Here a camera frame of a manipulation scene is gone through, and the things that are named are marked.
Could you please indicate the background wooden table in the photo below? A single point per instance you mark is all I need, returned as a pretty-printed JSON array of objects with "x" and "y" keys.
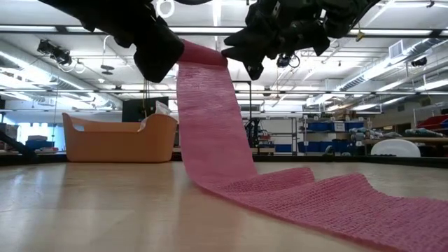
[{"x": 266, "y": 150}]

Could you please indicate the blue crate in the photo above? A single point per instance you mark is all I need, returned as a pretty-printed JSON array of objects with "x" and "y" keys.
[{"x": 38, "y": 144}]

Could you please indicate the red plastic storage bin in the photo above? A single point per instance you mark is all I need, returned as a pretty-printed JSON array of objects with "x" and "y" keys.
[{"x": 434, "y": 122}]

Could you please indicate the metal shelf rack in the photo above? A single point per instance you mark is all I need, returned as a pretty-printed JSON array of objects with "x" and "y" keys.
[{"x": 296, "y": 136}]

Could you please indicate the grey cloth bundle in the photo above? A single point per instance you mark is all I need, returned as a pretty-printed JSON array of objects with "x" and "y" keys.
[
  {"x": 378, "y": 134},
  {"x": 423, "y": 132}
]

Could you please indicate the yellow hanging tag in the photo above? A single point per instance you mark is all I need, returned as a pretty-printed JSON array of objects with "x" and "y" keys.
[{"x": 360, "y": 36}]

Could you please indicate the background black robot arm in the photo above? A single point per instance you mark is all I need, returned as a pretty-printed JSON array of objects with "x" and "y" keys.
[{"x": 251, "y": 129}]

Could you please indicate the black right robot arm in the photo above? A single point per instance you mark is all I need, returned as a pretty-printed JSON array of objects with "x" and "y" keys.
[{"x": 350, "y": 14}]

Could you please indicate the clear plastic bag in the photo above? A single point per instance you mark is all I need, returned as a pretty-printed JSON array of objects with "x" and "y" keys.
[{"x": 161, "y": 108}]

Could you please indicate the white plastic trash bin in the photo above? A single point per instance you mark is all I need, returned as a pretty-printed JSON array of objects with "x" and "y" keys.
[{"x": 395, "y": 148}]

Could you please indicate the black square panel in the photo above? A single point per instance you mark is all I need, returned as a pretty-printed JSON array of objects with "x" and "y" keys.
[{"x": 133, "y": 110}]

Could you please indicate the wooden workbench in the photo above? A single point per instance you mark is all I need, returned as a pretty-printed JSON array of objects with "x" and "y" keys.
[{"x": 430, "y": 140}]

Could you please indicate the white air vent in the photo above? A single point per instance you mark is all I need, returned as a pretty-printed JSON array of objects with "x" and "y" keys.
[{"x": 396, "y": 49}]

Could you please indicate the black ceiling camera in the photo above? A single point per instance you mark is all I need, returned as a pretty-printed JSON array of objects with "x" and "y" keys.
[
  {"x": 56, "y": 53},
  {"x": 283, "y": 61}
]

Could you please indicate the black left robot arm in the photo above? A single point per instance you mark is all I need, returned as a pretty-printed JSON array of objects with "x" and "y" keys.
[{"x": 63, "y": 5}]

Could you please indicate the blue plastic storage bin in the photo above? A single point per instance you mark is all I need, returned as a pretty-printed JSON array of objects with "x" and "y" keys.
[
  {"x": 354, "y": 126},
  {"x": 318, "y": 126},
  {"x": 311, "y": 147},
  {"x": 344, "y": 146},
  {"x": 283, "y": 148}
]

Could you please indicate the orange plastic bin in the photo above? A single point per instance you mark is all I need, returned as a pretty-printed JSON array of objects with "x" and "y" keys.
[{"x": 119, "y": 143}]

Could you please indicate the black aluminium table frame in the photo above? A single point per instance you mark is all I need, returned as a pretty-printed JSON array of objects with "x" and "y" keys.
[{"x": 315, "y": 159}]

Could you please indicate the pink elastic bandage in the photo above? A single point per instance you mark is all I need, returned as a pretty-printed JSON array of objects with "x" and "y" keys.
[{"x": 210, "y": 122}]

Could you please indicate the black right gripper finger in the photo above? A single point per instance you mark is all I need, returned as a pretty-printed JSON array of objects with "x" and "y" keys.
[
  {"x": 250, "y": 56},
  {"x": 248, "y": 38}
]

